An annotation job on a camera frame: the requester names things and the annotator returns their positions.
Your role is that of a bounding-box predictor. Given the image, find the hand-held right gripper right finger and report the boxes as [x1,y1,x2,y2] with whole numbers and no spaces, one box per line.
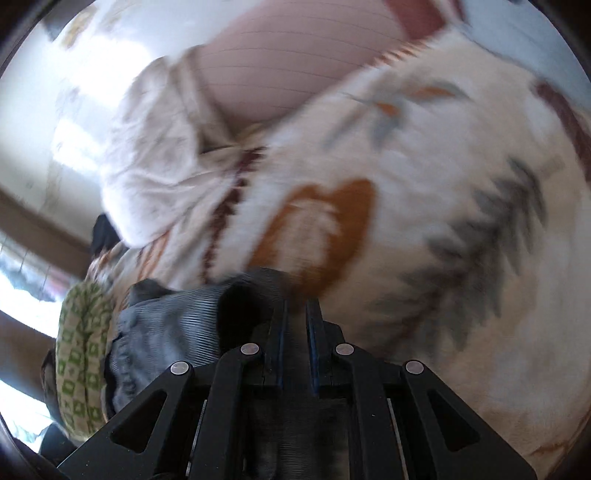
[305,297,539,480]

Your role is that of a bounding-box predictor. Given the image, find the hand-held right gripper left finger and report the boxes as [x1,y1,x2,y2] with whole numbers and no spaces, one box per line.
[57,299,289,480]

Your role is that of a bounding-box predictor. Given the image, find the grey-blue denim pants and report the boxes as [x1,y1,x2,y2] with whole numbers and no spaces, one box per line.
[105,267,298,418]

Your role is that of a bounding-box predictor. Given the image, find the leaf-printed fleece blanket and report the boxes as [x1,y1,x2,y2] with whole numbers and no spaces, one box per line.
[87,28,591,469]

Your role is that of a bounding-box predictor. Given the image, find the green patterned quilt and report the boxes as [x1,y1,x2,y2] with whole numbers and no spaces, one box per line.
[54,281,117,441]

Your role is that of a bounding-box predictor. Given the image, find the black cloth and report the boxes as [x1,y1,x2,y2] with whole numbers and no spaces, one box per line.
[89,213,126,260]

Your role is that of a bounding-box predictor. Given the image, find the white leaf-sprig pillow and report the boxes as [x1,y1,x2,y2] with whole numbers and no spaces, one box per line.
[98,54,274,250]

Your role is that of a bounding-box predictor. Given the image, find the dark camouflage cloth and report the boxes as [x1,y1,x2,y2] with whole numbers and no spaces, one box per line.
[41,348,62,404]

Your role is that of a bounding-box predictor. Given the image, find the pink padded headboard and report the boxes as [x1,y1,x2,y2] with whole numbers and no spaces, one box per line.
[385,0,465,40]

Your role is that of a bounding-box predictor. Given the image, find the light blue pillow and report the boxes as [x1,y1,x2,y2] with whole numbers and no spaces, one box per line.
[462,11,580,95]

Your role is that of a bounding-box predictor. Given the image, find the brown wooden window frame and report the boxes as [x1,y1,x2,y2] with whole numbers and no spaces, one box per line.
[0,182,95,268]

